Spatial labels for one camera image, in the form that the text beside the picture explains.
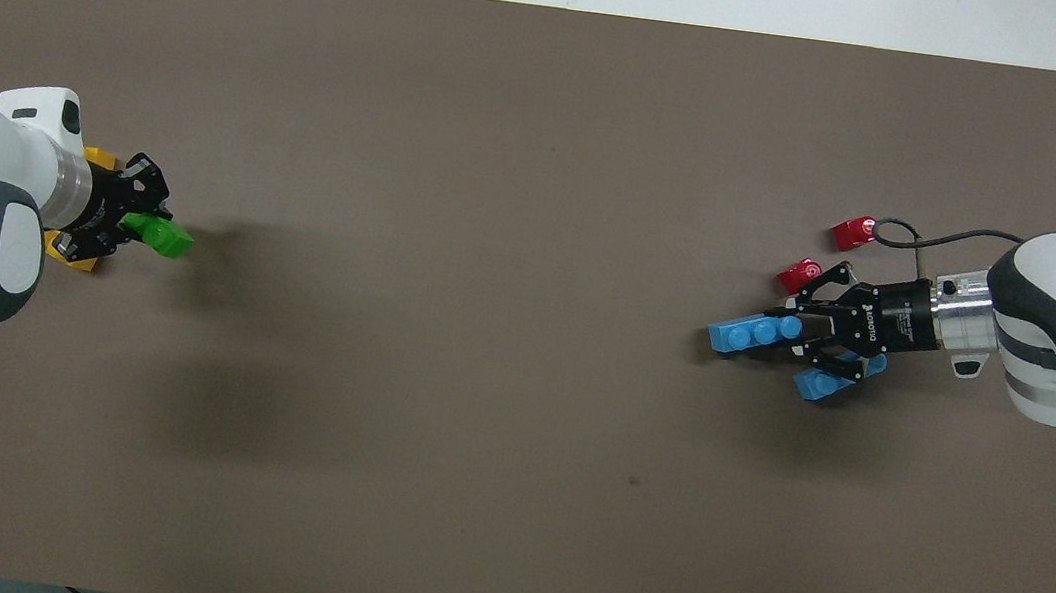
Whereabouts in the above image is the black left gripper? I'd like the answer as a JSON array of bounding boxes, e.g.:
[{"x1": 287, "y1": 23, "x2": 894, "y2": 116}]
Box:
[{"x1": 53, "y1": 142, "x2": 179, "y2": 276}]

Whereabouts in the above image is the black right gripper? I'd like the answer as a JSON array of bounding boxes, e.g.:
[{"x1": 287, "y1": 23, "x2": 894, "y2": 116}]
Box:
[{"x1": 760, "y1": 252, "x2": 948, "y2": 394}]

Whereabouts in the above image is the light green two-stud block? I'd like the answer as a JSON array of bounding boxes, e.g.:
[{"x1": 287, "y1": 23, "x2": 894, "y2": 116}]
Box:
[{"x1": 118, "y1": 208, "x2": 199, "y2": 262}]

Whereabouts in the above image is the blue three-stud block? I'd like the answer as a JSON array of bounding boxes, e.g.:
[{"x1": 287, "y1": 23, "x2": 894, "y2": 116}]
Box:
[
  {"x1": 789, "y1": 344, "x2": 890, "y2": 413},
  {"x1": 703, "y1": 304, "x2": 806, "y2": 367}
]

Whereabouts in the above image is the small red block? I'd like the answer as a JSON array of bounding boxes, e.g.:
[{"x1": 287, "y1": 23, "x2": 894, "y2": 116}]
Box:
[
  {"x1": 774, "y1": 254, "x2": 827, "y2": 299},
  {"x1": 830, "y1": 211, "x2": 878, "y2": 258}
]

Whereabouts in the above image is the brown table mat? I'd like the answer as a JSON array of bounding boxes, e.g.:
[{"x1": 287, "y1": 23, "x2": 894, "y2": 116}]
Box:
[{"x1": 0, "y1": 0, "x2": 1056, "y2": 593}]

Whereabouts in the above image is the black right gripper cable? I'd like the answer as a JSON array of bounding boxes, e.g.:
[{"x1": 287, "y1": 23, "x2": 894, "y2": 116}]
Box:
[{"x1": 868, "y1": 214, "x2": 1027, "y2": 289}]

